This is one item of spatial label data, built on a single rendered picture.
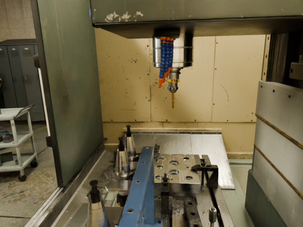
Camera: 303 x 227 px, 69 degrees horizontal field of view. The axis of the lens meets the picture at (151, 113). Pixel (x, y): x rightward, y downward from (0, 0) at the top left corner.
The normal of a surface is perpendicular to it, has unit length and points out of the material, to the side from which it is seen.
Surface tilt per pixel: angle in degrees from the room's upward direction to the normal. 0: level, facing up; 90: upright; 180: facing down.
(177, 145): 24
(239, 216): 0
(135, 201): 0
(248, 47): 90
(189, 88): 90
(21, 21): 90
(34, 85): 91
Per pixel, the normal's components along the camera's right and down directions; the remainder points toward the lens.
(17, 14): -0.11, 0.25
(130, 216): -0.02, -0.97
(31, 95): 0.18, 0.25
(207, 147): -0.06, -0.78
